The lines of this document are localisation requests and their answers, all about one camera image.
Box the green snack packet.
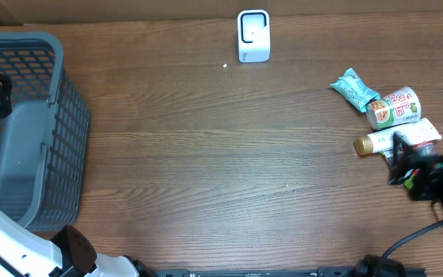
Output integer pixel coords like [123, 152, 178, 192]
[381, 142, 437, 189]

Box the white tube gold cap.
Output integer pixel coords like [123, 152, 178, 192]
[354, 117, 443, 157]

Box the cup noodles container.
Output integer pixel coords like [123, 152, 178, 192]
[365, 86, 421, 130]

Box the teal white pouch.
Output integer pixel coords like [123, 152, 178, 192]
[330, 68, 381, 113]

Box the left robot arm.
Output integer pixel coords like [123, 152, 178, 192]
[0, 69, 150, 276]

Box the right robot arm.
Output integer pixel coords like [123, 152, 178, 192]
[342, 133, 443, 277]

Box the white barcode scanner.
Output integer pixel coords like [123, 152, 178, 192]
[237, 9, 271, 63]

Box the grey plastic mesh basket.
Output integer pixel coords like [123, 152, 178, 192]
[0, 32, 91, 232]

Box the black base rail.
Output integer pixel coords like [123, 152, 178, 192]
[144, 267, 427, 277]

